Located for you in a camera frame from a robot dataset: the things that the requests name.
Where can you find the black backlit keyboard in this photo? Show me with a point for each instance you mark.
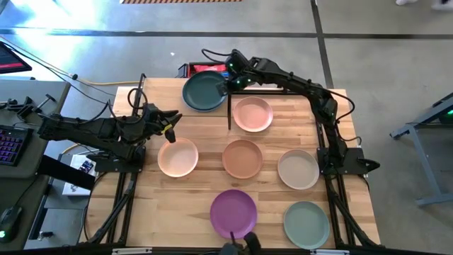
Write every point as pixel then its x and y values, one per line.
pixel 12 145

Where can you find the pink plate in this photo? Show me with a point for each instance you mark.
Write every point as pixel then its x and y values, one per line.
pixel 253 114

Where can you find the black device with green light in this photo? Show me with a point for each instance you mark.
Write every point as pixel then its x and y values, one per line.
pixel 446 111

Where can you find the purple plate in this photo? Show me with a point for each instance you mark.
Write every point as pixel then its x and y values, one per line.
pixel 231 212

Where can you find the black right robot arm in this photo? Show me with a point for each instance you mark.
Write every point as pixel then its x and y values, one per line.
pixel 301 85

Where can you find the light peach plate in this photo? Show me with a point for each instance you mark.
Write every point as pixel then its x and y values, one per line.
pixel 178 159

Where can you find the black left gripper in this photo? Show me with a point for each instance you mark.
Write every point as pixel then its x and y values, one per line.
pixel 154 118

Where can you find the red and black crate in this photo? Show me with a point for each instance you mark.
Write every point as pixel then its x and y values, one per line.
pixel 205 67

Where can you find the person's foot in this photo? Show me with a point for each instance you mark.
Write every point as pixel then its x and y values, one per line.
pixel 406 2

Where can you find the terracotta brown plate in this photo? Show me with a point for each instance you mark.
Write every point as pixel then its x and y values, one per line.
pixel 242 159

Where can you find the silver metal bracket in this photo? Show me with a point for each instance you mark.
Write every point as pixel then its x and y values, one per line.
pixel 131 251
pixel 329 252

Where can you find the black clamps on desk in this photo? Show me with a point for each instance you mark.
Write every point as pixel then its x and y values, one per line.
pixel 24 108

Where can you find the black computer mouse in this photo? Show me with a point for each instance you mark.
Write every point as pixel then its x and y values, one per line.
pixel 8 221

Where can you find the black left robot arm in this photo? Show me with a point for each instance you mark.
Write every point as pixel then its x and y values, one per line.
pixel 88 129

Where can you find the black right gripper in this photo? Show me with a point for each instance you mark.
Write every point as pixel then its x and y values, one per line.
pixel 242 78

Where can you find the grey metal stand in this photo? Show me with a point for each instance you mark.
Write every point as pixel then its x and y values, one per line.
pixel 435 199

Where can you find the sage green plate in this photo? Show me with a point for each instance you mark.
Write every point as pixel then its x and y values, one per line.
pixel 306 225

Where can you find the white box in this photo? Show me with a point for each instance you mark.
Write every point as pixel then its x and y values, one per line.
pixel 75 160

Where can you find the dark blue-green plate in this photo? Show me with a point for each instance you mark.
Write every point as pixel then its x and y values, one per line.
pixel 200 92

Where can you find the beige plate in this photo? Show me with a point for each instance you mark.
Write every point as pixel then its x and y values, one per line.
pixel 298 169

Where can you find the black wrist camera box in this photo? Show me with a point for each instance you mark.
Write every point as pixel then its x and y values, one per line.
pixel 236 60

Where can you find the grey side desk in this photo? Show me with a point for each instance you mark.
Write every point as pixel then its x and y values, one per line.
pixel 21 187

